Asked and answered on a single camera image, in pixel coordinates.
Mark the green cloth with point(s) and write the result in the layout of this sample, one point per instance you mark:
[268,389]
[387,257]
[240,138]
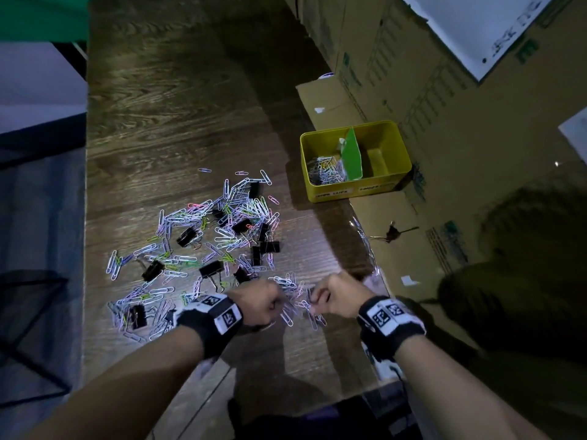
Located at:
[41,15]

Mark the white paper scrap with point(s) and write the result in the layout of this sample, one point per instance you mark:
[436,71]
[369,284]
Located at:
[408,280]

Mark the heap of boxed paper clips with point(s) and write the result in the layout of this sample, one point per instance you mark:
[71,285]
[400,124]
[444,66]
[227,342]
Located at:
[324,171]

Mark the white panel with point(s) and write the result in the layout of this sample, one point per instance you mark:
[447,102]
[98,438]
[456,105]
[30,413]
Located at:
[36,82]

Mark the flat cardboard piece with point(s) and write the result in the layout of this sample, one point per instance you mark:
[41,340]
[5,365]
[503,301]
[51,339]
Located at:
[328,103]

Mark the person's left fingers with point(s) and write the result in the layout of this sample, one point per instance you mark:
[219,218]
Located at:
[280,301]

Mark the yellow plastic box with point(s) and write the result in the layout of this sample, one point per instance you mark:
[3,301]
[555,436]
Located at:
[390,155]

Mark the clear plastic bag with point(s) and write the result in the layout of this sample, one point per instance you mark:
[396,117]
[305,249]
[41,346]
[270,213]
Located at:
[367,251]

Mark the person's right fingers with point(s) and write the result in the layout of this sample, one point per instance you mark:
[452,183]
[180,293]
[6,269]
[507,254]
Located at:
[317,300]

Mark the large printed cardboard box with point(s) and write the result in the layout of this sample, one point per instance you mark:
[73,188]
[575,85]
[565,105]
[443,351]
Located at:
[481,132]

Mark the black wristband with markers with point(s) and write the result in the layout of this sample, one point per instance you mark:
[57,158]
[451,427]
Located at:
[390,323]
[212,323]

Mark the green card divider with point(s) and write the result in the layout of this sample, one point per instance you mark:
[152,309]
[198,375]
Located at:
[352,155]

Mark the scatter of black binder clips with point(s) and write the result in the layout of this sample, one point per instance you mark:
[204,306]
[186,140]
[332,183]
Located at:
[212,268]

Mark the lone open binder clip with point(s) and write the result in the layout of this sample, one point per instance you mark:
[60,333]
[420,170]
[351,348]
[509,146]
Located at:
[392,233]

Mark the large white paper sheet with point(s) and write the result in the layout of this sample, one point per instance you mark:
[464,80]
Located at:
[477,27]

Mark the person's right hand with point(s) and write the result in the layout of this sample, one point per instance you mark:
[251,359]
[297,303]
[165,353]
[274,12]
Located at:
[341,294]

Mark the person's right forearm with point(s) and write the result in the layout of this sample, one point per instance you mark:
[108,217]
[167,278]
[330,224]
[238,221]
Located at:
[451,398]

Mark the black left wristband with markers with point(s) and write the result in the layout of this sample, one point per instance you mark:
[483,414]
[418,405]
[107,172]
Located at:
[212,323]

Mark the black right wristband with markers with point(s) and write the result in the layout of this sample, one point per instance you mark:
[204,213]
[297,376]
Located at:
[390,323]

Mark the small white paper sheet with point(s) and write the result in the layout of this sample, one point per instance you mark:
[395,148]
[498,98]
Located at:
[575,132]

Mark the person's left hand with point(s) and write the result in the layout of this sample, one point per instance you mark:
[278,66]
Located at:
[257,301]

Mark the person's left forearm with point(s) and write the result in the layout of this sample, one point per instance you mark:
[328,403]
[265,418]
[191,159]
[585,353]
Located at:
[128,394]

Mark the person's dark clothing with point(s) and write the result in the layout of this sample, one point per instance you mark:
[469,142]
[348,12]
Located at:
[321,419]

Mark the pile of coloured paper clips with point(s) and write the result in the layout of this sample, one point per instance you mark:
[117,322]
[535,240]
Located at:
[183,261]

